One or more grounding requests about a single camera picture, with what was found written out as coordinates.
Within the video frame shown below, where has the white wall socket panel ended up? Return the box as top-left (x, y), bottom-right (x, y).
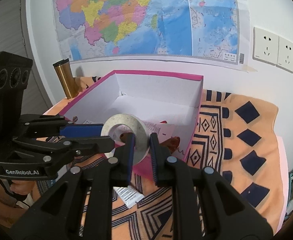
top-left (253, 27), bottom-right (279, 66)

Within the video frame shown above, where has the pink tube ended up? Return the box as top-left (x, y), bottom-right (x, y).
top-left (113, 186), bottom-right (144, 209)

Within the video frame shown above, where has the grey tape roll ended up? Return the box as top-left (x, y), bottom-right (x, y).
top-left (101, 114), bottom-right (150, 165)

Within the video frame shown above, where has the pink cardboard box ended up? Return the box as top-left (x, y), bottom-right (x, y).
top-left (61, 69), bottom-right (204, 183)

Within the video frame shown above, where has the colourful wall map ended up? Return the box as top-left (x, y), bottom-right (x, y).
top-left (53, 0), bottom-right (250, 69)

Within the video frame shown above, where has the person's left hand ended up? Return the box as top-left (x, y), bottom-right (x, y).
top-left (10, 180), bottom-right (40, 200)

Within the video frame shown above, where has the gold thermos bottle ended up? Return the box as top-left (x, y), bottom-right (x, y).
top-left (53, 59), bottom-right (79, 99)

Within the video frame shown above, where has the grey door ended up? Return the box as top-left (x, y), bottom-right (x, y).
top-left (0, 0), bottom-right (52, 114)

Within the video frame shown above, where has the brown toy figure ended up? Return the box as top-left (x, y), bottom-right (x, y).
top-left (160, 137), bottom-right (180, 154)

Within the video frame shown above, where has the orange patterned tablecloth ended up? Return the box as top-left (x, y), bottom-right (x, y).
top-left (49, 77), bottom-right (287, 232)

